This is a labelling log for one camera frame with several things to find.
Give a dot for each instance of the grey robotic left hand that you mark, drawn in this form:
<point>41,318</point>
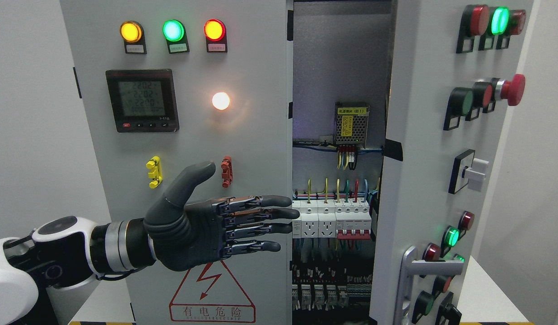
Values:
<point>186,235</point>

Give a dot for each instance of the grey cabinet door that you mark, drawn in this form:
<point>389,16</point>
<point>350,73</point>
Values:
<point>440,104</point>
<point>254,130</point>

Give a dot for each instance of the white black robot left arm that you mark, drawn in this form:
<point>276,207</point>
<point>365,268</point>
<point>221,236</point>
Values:
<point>67,253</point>

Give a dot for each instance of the red electric hazard warning sticker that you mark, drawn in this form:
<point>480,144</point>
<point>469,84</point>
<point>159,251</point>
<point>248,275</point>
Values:
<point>211,293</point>

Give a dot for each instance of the yellow terminal clip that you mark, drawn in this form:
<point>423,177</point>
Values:
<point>154,171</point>

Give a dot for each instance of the red terminal clip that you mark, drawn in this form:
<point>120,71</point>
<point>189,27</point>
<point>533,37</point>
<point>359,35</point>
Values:
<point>227,171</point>

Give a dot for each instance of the black digital power meter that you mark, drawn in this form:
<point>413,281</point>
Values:
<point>143,100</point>

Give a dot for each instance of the relay terminal block row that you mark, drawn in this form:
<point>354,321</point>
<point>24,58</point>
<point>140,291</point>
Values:
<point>325,287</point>

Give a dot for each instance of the white glowing indicator lamp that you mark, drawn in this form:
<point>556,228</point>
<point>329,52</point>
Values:
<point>221,101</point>

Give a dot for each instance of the white socket and breaker row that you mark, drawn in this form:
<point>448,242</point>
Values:
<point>343,219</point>

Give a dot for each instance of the green indicator lamp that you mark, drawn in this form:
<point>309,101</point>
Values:
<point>175,36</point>

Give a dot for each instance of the metal mesh power supply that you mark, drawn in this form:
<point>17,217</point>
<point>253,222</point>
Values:
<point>351,123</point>

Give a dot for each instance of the red indicator lamp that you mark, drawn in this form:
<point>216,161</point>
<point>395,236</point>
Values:
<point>215,36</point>

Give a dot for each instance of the yellow indicator lamp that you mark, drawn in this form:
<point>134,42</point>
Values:
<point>133,37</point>

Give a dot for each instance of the red emergency stop button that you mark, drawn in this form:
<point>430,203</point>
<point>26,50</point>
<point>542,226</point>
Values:
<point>510,90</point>

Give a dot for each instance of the silver door handle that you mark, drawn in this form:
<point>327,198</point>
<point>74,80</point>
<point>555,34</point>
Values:
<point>410,267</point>

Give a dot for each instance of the white selector switch right door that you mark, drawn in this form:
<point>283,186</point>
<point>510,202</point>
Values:
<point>468,171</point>

